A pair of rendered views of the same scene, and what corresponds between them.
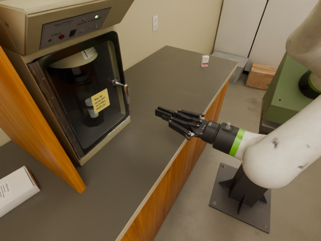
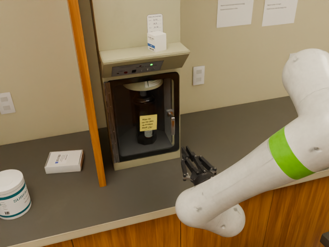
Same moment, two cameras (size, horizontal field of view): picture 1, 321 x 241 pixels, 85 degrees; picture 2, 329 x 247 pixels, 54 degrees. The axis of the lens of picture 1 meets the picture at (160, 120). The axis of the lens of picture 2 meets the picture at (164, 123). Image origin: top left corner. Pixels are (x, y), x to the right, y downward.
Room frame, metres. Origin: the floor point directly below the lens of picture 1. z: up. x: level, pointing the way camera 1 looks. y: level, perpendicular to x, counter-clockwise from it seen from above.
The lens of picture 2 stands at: (-0.31, -0.63, 1.90)
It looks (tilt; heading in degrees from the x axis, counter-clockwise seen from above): 31 degrees down; 42
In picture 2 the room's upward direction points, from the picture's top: 2 degrees counter-clockwise
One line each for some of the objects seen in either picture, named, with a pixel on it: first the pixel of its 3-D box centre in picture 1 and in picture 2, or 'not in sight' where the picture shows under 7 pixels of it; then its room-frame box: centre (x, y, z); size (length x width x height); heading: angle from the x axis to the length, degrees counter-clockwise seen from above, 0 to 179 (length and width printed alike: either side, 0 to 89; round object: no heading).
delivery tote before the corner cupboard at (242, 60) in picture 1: (225, 67); not in sight; (2.87, -1.14, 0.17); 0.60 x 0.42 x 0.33; 56
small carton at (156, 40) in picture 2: not in sight; (156, 41); (0.55, 0.17, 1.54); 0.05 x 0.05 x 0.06; 77
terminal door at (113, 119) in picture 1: (97, 98); (145, 119); (0.53, 0.23, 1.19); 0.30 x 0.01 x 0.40; 148
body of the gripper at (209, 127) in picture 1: (203, 129); (202, 179); (0.42, -0.15, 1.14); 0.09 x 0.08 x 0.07; 58
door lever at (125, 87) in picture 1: (123, 92); (171, 123); (0.61, 0.15, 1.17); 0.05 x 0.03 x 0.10; 58
